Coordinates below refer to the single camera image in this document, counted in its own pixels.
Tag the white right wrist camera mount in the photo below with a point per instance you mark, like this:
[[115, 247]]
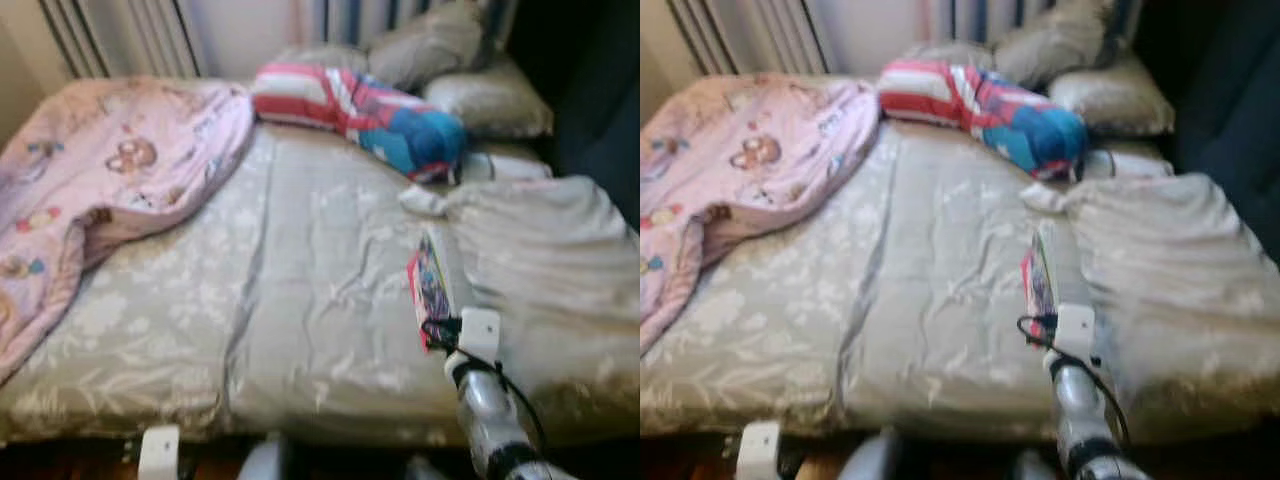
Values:
[[1076, 330], [480, 335]]

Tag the pink cartoon bear blanket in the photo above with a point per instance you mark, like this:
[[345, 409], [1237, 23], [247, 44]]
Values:
[[740, 160], [120, 160]]

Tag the grey left robot leg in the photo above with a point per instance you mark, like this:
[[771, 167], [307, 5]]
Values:
[[265, 460], [868, 458]]

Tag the white radiator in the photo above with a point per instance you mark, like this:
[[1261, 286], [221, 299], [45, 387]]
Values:
[[745, 35], [120, 35]]

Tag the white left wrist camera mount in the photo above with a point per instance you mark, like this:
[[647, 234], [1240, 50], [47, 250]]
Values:
[[758, 452], [158, 455]]

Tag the red white blue striped blanket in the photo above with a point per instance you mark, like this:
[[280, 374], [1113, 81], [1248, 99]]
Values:
[[975, 105], [350, 110]]

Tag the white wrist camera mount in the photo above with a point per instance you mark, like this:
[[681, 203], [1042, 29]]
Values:
[[758, 452], [1076, 330], [480, 335], [158, 455]]

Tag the white sock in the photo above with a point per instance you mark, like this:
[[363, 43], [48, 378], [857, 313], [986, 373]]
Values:
[[422, 200], [1045, 198]]

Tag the grey floral bedspread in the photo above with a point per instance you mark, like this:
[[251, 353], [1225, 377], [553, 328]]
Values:
[[920, 290], [300, 290]]

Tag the blue white striped curtain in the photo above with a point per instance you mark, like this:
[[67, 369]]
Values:
[[340, 18], [965, 18]]

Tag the grey right robot leg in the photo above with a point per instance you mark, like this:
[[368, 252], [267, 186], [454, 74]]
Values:
[[428, 470], [1032, 468]]

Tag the grey robot leg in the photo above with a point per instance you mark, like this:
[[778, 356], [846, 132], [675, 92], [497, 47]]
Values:
[[868, 458], [1032, 468], [265, 460], [428, 470]]

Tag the colourful comic book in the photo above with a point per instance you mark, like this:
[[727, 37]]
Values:
[[432, 285], [1040, 285]]

